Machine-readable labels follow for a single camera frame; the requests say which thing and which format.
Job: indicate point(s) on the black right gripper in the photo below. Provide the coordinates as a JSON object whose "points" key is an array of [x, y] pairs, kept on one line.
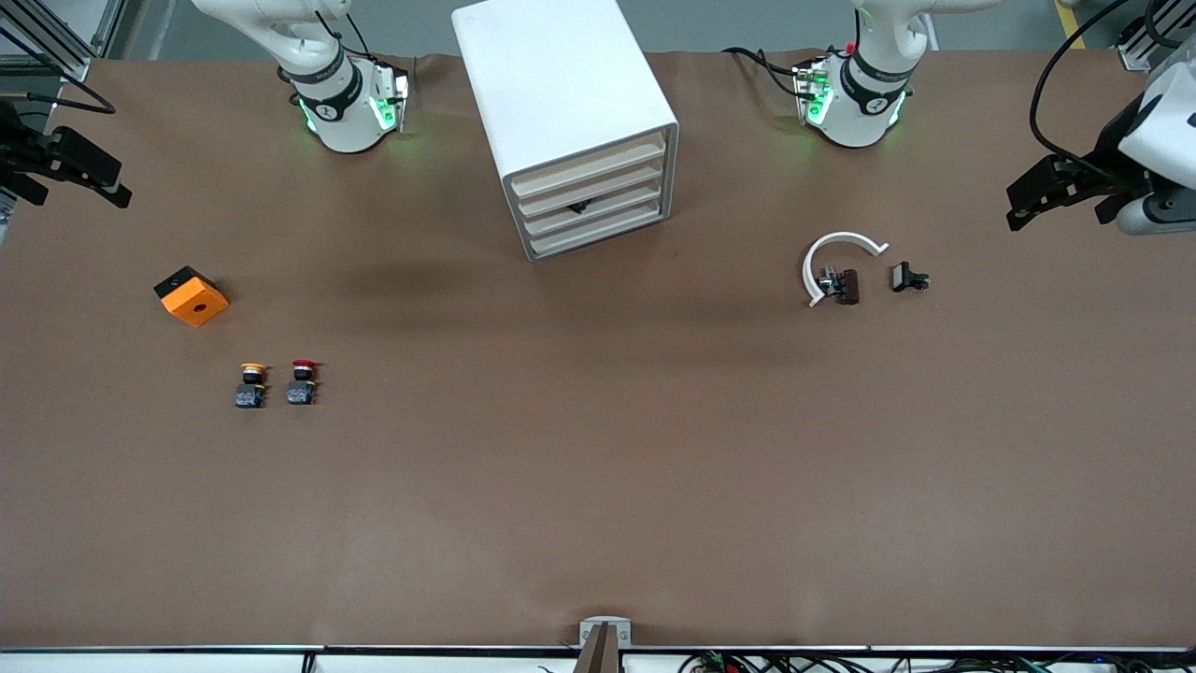
{"points": [[21, 154]]}

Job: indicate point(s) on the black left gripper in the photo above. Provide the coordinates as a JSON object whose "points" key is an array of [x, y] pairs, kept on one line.
{"points": [[1111, 150]]}

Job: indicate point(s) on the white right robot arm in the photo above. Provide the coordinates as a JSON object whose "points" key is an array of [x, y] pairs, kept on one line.
{"points": [[346, 121]]}

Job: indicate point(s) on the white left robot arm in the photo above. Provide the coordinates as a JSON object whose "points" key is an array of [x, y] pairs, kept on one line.
{"points": [[855, 117]]}

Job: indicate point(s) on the small black clip part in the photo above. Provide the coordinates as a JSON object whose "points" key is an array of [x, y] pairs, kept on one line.
{"points": [[903, 277]]}

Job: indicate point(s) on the dark brown connector block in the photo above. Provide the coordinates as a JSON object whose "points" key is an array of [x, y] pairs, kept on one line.
{"points": [[847, 286]]}

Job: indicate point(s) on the brown table cover mat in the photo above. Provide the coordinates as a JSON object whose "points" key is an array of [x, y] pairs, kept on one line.
{"points": [[598, 467]]}

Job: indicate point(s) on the aluminium frame profile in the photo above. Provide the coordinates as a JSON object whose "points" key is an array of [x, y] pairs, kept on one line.
{"points": [[1132, 56], [73, 67]]}

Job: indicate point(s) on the orange button enclosure box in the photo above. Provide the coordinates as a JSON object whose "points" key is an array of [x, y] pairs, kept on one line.
{"points": [[194, 301]]}

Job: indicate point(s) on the yellow push button switch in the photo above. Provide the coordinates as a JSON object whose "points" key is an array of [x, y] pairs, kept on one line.
{"points": [[250, 385]]}

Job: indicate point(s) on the red push button switch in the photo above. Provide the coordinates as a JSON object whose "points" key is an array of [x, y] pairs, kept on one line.
{"points": [[302, 383]]}

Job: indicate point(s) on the white table edge rail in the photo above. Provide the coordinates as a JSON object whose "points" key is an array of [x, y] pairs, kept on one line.
{"points": [[187, 665]]}

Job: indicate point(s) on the grey metal bracket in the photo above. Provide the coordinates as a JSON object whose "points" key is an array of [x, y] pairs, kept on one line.
{"points": [[624, 634]]}

